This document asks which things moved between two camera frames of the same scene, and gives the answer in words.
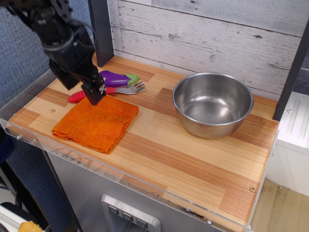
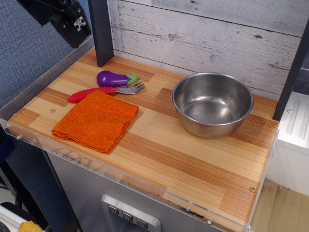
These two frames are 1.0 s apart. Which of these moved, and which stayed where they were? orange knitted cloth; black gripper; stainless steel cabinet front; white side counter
Moved: black gripper
Stayed: stainless steel cabinet front; orange knitted cloth; white side counter
